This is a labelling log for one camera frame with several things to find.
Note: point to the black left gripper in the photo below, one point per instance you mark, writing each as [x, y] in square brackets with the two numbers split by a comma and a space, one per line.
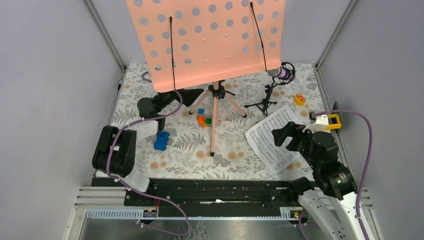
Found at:
[189, 95]

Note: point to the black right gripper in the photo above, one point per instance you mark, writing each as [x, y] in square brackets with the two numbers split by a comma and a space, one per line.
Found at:
[291, 129]

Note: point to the sheet music page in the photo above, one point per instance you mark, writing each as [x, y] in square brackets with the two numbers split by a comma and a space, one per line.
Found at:
[271, 150]

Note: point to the pink music stand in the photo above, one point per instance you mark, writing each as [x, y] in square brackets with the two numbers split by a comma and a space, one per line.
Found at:
[187, 43]

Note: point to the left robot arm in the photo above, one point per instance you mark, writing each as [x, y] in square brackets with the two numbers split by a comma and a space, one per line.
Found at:
[115, 152]

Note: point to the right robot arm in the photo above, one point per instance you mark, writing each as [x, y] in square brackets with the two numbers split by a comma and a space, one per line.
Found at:
[336, 182]

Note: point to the yellow flower toy block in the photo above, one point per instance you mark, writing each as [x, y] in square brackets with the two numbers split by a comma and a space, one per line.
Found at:
[299, 100]

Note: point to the light blue toy brick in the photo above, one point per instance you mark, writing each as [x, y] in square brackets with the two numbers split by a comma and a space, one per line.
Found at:
[201, 112]

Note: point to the blue toy car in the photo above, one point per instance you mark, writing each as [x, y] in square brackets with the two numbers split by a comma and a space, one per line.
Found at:
[162, 139]

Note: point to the orange curved toy piece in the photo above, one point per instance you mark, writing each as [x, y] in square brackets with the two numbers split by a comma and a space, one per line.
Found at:
[202, 121]

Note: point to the dark green baseplate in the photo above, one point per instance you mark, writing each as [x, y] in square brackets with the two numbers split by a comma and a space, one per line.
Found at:
[337, 119]

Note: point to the floral patterned table mat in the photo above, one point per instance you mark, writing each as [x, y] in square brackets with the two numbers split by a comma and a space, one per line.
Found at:
[187, 155]

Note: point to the green toy brick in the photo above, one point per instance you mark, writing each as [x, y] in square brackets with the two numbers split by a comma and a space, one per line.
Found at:
[208, 122]

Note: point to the black microphone tripod stand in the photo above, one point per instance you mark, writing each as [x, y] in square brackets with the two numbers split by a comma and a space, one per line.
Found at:
[265, 103]

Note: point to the purple glitter microphone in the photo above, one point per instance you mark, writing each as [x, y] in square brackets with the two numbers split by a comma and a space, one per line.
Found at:
[281, 73]

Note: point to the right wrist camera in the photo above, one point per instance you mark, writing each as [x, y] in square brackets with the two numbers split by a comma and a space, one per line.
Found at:
[317, 123]

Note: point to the yellow window frame brick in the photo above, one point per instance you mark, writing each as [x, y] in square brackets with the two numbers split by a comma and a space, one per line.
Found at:
[331, 124]

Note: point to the grey slotted cable duct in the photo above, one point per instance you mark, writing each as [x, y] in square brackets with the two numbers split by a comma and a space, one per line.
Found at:
[202, 213]

